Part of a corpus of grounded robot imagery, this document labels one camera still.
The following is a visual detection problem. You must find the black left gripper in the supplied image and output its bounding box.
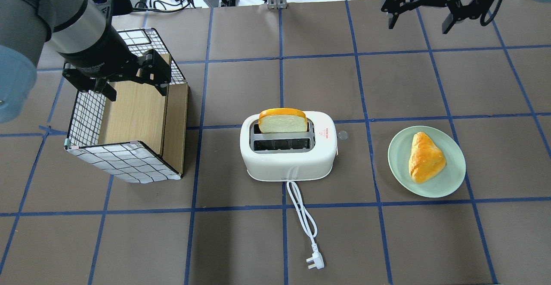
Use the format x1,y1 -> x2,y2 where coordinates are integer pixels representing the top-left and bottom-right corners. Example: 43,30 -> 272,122
62,27 -> 171,101

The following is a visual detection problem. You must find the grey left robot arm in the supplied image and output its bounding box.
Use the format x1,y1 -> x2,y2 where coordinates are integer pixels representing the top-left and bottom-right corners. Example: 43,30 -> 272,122
0,0 -> 171,123

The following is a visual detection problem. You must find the white two-slot toaster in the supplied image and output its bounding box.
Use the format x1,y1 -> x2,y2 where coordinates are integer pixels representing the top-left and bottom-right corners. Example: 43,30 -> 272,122
239,111 -> 338,182

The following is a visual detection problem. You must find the grid-patterned wooden box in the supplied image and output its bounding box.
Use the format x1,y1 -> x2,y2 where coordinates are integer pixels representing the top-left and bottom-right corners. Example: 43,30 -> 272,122
64,28 -> 189,183

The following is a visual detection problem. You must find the toast bread slice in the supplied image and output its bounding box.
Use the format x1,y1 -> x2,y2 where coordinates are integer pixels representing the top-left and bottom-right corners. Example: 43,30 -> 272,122
258,107 -> 308,133

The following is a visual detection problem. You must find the golden triangular pastry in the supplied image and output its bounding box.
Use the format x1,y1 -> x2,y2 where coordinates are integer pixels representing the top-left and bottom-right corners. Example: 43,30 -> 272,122
408,132 -> 447,184

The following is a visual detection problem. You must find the light green plate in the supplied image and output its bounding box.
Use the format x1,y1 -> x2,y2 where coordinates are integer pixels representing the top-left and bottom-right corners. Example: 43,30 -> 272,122
387,126 -> 466,198

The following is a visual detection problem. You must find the white power cord with plug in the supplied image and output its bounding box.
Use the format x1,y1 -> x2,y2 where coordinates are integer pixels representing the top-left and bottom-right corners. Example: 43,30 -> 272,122
286,181 -> 325,270

